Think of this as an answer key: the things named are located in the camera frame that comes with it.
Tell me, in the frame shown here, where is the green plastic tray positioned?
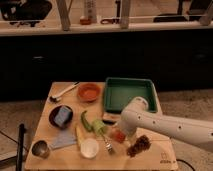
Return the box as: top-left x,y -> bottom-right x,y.
103,77 -> 157,114

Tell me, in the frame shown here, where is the red apple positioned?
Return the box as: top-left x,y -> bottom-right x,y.
111,130 -> 126,143

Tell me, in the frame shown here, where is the wooden frame post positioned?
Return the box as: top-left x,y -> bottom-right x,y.
56,0 -> 70,31
120,0 -> 131,29

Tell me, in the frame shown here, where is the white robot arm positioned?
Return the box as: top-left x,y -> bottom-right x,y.
117,97 -> 213,152

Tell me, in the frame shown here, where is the black pole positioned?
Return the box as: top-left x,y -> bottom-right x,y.
16,124 -> 26,171

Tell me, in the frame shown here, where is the grey blue cloth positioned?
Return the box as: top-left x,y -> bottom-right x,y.
50,130 -> 77,150

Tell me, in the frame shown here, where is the small red object on ledge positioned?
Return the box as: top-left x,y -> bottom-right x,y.
80,16 -> 92,25

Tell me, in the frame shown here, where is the wooden frame post left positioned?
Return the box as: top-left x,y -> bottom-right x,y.
56,0 -> 70,31

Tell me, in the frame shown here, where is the brown dried cluster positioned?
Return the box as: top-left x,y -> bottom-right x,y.
126,135 -> 151,157

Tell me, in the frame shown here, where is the blue sponge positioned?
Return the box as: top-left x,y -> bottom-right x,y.
54,107 -> 71,127

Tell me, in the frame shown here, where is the black office chair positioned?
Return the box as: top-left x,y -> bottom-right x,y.
0,0 -> 52,27

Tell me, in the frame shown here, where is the wooden frame post middle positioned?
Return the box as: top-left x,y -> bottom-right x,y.
120,0 -> 131,29

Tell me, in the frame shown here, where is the green handled fork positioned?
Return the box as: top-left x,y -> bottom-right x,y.
92,119 -> 115,155

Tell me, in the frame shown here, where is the yellow banana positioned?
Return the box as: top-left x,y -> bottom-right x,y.
75,125 -> 85,148

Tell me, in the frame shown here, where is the metal cup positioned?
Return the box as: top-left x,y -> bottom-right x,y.
32,140 -> 50,158

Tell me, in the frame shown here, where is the black cable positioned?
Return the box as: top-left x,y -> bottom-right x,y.
175,158 -> 198,171

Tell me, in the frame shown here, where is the white small cup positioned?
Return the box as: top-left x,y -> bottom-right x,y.
80,138 -> 99,159

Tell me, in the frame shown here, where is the dark round bowl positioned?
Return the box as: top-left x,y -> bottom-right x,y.
49,105 -> 73,129

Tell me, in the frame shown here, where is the red bowl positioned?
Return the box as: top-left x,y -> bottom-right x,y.
77,83 -> 100,102

